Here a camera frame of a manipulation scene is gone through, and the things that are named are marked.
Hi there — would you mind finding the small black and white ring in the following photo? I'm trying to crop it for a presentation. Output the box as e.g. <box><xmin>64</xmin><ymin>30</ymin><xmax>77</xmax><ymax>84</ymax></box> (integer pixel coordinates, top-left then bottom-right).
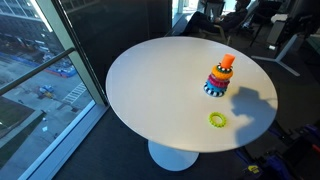
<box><xmin>216</xmin><ymin>62</ymin><xmax>234</xmax><ymax>75</ymax></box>

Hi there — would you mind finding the orange stacking pole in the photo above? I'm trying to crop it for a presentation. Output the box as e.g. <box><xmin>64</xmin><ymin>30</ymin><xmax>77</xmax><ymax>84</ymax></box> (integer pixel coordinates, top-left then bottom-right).
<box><xmin>220</xmin><ymin>53</ymin><xmax>236</xmax><ymax>70</ymax></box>

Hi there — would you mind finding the wooden chair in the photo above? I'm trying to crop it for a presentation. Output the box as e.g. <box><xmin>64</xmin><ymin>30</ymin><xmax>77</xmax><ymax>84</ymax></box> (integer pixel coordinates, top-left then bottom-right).
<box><xmin>199</xmin><ymin>23</ymin><xmax>235</xmax><ymax>46</ymax></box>

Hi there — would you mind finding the seated person in dark clothes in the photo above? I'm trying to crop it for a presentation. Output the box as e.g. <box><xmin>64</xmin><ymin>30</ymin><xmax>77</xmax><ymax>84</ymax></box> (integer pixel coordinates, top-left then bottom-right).
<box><xmin>181</xmin><ymin>0</ymin><xmax>252</xmax><ymax>37</ymax></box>

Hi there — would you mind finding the dark window railing bar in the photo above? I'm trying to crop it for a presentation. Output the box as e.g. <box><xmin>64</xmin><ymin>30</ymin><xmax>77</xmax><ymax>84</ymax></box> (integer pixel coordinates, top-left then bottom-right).
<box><xmin>0</xmin><ymin>47</ymin><xmax>76</xmax><ymax>96</ymax></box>

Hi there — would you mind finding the white legged desk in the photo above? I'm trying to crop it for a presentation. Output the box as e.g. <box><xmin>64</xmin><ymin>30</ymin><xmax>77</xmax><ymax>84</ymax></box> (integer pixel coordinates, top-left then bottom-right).
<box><xmin>250</xmin><ymin>13</ymin><xmax>320</xmax><ymax>78</ymax></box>

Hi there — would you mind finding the black office chair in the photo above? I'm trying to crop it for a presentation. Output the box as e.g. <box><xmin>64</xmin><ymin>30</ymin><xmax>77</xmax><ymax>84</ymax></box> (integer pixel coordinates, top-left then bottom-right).
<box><xmin>248</xmin><ymin>0</ymin><xmax>288</xmax><ymax>48</ymax></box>

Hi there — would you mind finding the large black and white ring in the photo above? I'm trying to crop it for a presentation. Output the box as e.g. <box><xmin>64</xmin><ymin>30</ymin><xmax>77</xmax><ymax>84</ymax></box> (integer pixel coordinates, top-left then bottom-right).
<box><xmin>203</xmin><ymin>83</ymin><xmax>226</xmax><ymax>98</ymax></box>

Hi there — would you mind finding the blue stacking ring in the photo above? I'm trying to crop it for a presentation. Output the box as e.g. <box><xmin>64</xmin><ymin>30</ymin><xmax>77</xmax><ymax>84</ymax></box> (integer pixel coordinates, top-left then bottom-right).
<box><xmin>205</xmin><ymin>79</ymin><xmax>228</xmax><ymax>94</ymax></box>

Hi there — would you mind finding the pink stacking ring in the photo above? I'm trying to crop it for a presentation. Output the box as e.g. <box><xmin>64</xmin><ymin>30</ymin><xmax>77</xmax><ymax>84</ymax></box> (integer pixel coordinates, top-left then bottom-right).
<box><xmin>207</xmin><ymin>73</ymin><xmax>231</xmax><ymax>89</ymax></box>

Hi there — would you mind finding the yellow-green toothed ring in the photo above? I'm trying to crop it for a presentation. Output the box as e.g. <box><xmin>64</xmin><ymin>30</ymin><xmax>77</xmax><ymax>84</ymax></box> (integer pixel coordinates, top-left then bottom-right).
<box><xmin>208</xmin><ymin>111</ymin><xmax>228</xmax><ymax>129</ymax></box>

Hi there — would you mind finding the white table pedestal base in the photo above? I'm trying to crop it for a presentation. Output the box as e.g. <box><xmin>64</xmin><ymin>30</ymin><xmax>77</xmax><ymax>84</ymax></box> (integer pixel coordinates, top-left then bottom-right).
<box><xmin>147</xmin><ymin>139</ymin><xmax>200</xmax><ymax>172</ymax></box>

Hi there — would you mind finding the grey window frame post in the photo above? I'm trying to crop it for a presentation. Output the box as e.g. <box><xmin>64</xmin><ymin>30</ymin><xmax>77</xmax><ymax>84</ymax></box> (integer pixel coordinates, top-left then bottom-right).
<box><xmin>34</xmin><ymin>0</ymin><xmax>108</xmax><ymax>107</ymax></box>

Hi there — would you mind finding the blue handled clamp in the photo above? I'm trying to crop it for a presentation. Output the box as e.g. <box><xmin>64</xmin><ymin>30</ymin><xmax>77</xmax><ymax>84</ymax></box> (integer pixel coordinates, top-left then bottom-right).
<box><xmin>265</xmin><ymin>154</ymin><xmax>294</xmax><ymax>180</ymax></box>

